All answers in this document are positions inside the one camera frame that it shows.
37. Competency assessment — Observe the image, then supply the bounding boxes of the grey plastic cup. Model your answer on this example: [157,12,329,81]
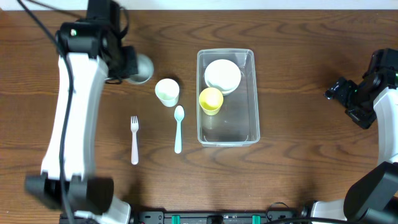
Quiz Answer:
[126,54,154,85]

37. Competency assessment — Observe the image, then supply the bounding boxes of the white plastic cup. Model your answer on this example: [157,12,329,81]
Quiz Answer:
[155,78,180,108]

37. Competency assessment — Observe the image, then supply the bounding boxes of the yellow plastic cup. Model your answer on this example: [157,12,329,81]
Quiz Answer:
[199,87,223,116]

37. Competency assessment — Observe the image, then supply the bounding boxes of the white plastic bowl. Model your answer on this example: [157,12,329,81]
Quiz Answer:
[204,59,241,95]

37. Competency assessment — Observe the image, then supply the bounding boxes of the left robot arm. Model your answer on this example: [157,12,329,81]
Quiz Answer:
[25,20,133,223]

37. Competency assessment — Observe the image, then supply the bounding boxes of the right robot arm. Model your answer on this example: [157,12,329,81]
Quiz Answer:
[302,49,397,223]

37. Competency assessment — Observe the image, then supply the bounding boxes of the clear plastic container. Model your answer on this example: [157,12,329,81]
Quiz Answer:
[196,49,261,147]

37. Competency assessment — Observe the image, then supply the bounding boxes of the white plastic fork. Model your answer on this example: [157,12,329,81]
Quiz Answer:
[131,116,139,165]

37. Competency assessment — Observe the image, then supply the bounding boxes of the light teal plastic spoon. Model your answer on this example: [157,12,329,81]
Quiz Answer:
[174,105,185,154]

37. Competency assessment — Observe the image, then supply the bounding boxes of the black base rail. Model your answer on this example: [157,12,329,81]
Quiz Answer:
[58,202,312,224]

